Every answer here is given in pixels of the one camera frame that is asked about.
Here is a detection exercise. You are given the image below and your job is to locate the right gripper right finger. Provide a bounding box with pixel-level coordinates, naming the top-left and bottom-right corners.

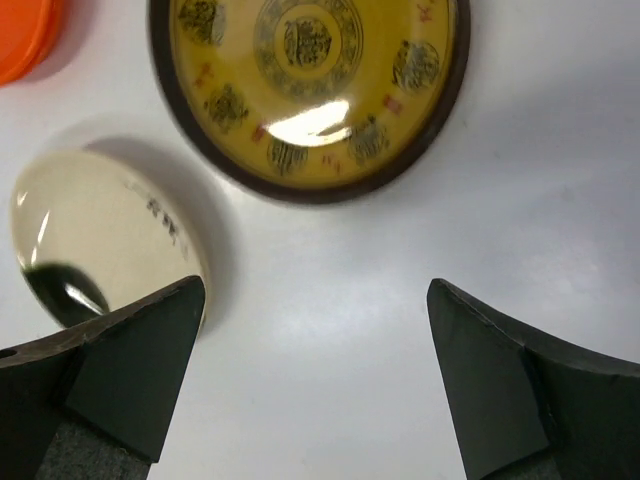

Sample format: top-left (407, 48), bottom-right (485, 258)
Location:
top-left (426, 279), bottom-right (639, 479)

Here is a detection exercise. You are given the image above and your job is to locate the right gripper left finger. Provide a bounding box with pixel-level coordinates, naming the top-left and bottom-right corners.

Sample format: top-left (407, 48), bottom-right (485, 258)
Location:
top-left (1, 276), bottom-right (206, 479)

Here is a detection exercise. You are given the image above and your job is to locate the cream plate with dark spot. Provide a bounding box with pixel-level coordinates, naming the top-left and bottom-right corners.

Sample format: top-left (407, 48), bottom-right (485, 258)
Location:
top-left (10, 150), bottom-right (210, 328)

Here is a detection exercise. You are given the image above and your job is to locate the yellow patterned plate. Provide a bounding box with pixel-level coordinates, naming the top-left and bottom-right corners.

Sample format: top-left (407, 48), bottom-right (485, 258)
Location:
top-left (148, 1), bottom-right (472, 204)

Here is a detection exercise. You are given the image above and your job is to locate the orange plastic plate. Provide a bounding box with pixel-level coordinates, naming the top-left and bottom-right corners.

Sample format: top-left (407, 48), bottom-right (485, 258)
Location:
top-left (1, 0), bottom-right (68, 86)

